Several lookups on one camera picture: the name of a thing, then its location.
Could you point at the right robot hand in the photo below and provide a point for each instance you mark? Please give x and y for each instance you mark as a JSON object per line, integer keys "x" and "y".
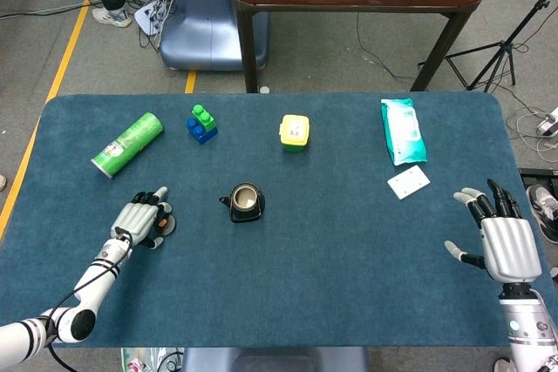
{"x": 510, "y": 245}

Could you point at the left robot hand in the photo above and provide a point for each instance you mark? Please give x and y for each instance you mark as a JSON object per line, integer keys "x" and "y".
{"x": 137, "y": 221}

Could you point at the black teapot lid wooden knob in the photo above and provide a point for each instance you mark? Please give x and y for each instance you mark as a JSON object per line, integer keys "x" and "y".
{"x": 171, "y": 226}

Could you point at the black cast iron teapot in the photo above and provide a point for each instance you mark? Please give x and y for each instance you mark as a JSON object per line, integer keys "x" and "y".
{"x": 256, "y": 211}

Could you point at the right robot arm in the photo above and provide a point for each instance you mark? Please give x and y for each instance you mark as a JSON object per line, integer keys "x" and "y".
{"x": 523, "y": 328}

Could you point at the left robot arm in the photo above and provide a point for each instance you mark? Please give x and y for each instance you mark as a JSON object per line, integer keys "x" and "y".
{"x": 96, "y": 276}

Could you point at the green container yellow lid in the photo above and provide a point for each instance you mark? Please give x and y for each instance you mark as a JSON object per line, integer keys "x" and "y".
{"x": 295, "y": 132}

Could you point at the grey black sneaker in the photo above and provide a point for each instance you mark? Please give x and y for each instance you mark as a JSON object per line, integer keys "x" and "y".
{"x": 545, "y": 211}

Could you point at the green chips can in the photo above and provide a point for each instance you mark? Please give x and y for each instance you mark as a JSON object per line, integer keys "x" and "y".
{"x": 126, "y": 145}

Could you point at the blue toy brick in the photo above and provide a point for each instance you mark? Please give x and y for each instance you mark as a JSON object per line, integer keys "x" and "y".
{"x": 200, "y": 135}

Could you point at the white flat plastic plate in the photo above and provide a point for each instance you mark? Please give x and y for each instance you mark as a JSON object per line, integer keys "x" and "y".
{"x": 407, "y": 182}

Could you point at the green toy brick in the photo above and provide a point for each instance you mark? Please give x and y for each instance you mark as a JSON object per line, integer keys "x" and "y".
{"x": 207, "y": 121}

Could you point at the white power adapter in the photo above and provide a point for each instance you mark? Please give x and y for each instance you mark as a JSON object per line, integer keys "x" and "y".
{"x": 548, "y": 124}

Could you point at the teal wet wipes pack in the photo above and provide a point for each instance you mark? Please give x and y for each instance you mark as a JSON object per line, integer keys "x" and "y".
{"x": 403, "y": 137}

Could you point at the robot own torso base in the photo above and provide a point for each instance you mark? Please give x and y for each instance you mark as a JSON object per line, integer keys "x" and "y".
{"x": 274, "y": 361}

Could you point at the black tripod stand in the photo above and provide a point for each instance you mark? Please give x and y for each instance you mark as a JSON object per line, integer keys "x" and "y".
{"x": 501, "y": 46}

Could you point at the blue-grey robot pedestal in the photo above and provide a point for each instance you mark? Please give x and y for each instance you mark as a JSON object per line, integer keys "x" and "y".
{"x": 205, "y": 32}

